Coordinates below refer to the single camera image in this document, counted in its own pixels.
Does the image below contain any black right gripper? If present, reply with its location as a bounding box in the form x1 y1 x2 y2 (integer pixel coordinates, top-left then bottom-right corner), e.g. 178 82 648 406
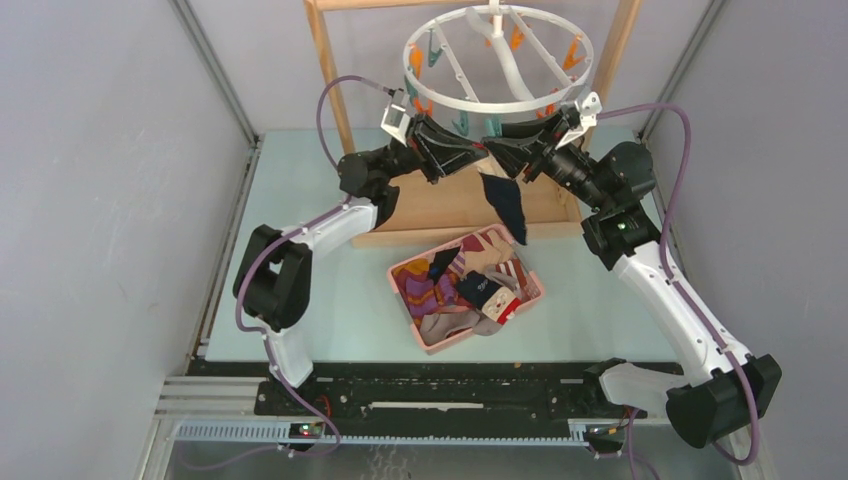
479 109 610 215

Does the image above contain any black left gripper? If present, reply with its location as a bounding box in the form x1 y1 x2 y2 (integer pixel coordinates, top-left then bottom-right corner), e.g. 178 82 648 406
374 114 487 186

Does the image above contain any navy santa sock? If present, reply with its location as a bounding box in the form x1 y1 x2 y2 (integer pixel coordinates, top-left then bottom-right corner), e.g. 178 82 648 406
455 271 522 325
480 172 528 245

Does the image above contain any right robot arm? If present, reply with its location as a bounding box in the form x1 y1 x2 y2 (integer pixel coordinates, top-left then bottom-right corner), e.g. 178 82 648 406
482 108 782 448

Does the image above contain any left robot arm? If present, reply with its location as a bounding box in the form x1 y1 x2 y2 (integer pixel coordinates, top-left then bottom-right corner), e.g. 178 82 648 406
233 114 489 417

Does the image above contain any wooden hanger stand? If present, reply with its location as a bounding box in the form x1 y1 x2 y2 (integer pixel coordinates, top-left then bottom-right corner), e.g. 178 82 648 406
303 1 642 247

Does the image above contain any white round clip hanger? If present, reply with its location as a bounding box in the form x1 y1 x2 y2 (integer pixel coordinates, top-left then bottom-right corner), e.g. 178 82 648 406
402 1 595 115

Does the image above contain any teal clothespin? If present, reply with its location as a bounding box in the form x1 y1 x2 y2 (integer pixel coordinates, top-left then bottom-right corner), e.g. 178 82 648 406
452 111 470 137
404 76 419 108

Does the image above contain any orange clothespin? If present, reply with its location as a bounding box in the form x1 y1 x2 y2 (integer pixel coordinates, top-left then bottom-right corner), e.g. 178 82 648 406
412 96 434 117

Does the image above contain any teal left clothespin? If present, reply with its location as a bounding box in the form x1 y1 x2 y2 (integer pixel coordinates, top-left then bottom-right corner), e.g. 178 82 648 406
404 76 419 108

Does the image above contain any beige red striped sock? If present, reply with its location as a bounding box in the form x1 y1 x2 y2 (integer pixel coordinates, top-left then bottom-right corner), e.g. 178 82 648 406
448 228 542 300

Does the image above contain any purple striped sock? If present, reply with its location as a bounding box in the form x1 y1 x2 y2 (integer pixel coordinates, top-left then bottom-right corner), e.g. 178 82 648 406
393 258 467 326

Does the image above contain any grey sock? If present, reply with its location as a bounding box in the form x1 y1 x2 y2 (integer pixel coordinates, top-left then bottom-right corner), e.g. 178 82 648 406
419 310 502 346

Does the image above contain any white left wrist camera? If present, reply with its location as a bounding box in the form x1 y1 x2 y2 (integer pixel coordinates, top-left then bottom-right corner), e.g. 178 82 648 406
380 88 411 145

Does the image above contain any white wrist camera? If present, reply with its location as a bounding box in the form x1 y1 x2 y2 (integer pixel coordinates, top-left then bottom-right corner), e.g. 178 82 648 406
556 90 602 149
380 88 411 145

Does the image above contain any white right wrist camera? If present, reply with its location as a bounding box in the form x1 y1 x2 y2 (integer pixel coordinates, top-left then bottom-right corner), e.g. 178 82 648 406
556 90 602 149

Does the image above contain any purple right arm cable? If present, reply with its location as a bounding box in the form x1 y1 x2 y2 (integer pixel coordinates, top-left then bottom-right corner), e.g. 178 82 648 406
596 102 760 480

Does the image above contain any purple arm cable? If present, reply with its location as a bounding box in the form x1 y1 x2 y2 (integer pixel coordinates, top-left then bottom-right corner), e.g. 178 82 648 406
235 74 399 462
596 102 760 480

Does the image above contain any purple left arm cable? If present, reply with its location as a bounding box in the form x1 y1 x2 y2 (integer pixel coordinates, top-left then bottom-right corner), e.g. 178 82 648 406
235 74 399 462

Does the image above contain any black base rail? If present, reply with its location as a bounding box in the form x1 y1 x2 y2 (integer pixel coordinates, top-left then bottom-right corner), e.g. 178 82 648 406
254 362 628 440

